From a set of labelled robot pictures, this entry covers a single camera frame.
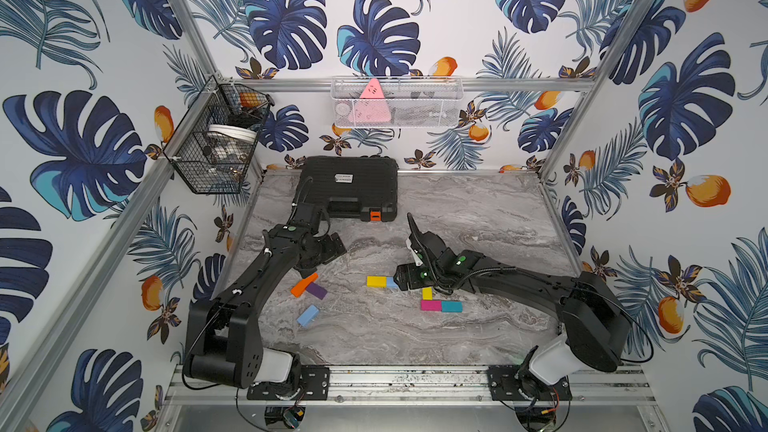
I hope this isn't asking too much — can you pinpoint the pink triangle item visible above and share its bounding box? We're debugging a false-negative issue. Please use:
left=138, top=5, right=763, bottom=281
left=348, top=78, right=392, bottom=126

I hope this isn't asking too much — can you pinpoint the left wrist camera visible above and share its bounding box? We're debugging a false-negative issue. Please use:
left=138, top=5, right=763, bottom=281
left=288, top=202, right=327, bottom=235

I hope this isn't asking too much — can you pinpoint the orange block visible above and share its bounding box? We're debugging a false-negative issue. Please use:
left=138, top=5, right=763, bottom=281
left=290, top=272, right=318, bottom=298

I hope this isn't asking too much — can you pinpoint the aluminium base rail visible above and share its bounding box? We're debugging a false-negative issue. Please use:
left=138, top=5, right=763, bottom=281
left=165, top=366, right=657, bottom=406

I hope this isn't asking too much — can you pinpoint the dark purple block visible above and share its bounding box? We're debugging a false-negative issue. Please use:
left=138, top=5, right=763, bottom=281
left=306, top=282, right=327, bottom=300

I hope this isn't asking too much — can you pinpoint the black plastic tool case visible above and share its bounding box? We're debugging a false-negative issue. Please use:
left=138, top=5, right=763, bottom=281
left=297, top=156, right=398, bottom=222

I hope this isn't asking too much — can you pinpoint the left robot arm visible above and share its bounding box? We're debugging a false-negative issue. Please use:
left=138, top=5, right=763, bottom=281
left=182, top=225, right=346, bottom=389

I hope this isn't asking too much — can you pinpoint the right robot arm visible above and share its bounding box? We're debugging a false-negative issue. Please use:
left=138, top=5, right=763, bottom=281
left=393, top=250, right=631, bottom=385

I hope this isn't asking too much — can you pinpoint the black wire basket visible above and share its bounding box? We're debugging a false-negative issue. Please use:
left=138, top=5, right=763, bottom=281
left=162, top=77, right=275, bottom=195

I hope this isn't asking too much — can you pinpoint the magenta block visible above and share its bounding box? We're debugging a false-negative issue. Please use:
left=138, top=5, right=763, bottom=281
left=420, top=300, right=442, bottom=312

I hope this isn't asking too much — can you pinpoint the teal block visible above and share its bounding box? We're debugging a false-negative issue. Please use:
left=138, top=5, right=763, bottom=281
left=441, top=300, right=463, bottom=313

